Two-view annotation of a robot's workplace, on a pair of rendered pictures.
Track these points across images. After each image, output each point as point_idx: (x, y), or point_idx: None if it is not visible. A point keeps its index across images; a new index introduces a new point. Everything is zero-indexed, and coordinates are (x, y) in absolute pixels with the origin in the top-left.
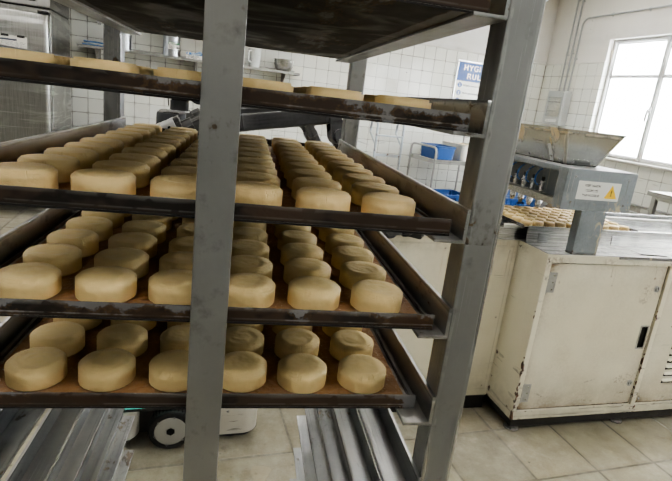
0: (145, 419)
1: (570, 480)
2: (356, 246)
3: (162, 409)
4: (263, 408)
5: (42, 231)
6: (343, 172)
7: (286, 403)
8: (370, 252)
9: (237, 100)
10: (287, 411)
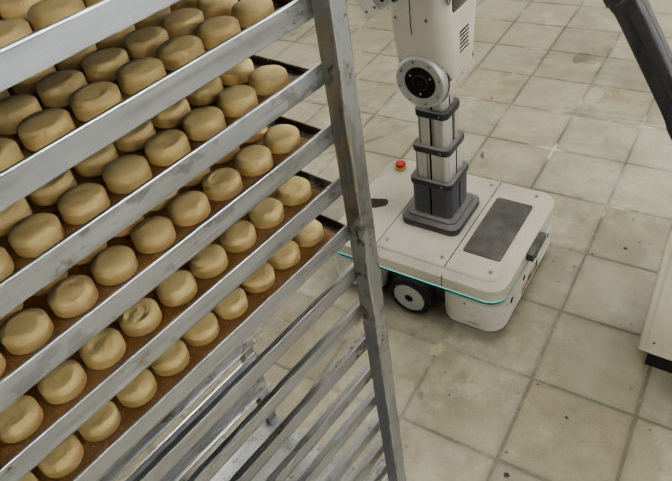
0: (393, 274)
1: None
2: (78, 366)
3: (400, 274)
4: (539, 306)
5: None
6: (47, 296)
7: None
8: (68, 385)
9: None
10: (565, 323)
